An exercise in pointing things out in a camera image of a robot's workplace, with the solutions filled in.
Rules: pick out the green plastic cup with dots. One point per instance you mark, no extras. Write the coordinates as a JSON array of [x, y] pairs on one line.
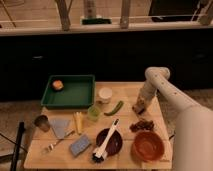
[[93, 113]]

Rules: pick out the wooden felt board eraser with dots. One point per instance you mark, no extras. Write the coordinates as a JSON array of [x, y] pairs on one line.
[[138, 109]]

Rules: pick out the orange plastic bowl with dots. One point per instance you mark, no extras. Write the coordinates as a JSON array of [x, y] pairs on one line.
[[147, 146]]

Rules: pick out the silver metal fork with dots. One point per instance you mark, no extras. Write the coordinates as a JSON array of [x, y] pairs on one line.
[[51, 146]]

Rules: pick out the dark brown plate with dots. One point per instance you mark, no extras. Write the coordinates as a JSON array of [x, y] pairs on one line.
[[115, 143]]

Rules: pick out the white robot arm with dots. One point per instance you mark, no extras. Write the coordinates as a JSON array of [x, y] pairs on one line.
[[193, 142]]

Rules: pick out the green block on shelf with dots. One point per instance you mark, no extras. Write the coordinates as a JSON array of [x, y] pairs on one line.
[[96, 21]]

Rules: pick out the blue sponge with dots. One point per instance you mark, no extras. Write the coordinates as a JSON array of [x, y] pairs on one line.
[[80, 145]]

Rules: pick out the green plastic tray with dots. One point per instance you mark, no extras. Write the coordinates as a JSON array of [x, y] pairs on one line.
[[78, 92]]

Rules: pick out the white paper cup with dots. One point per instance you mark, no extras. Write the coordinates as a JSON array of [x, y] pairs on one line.
[[105, 95]]

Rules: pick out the grey folded cloth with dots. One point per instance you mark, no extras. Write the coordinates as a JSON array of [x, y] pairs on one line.
[[59, 127]]

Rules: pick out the black pole stand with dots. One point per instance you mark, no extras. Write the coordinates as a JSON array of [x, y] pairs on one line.
[[15, 156]]

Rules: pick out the grey metal cup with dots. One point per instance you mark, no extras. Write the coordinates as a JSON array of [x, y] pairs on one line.
[[42, 123]]

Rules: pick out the black monitor on shelf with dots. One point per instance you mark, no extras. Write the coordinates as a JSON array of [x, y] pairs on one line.
[[172, 10]]

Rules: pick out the white dish brush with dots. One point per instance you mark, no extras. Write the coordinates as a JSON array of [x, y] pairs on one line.
[[99, 153]]

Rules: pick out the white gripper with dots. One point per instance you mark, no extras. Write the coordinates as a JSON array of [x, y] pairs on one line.
[[142, 102]]

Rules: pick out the orange fruit toy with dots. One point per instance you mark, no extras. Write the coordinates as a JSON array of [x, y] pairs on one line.
[[57, 85]]

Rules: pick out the green chili pepper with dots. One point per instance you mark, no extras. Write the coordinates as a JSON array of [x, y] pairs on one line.
[[115, 109]]

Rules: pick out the dark grape bunch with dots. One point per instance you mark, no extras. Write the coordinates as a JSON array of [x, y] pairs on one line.
[[142, 125]]

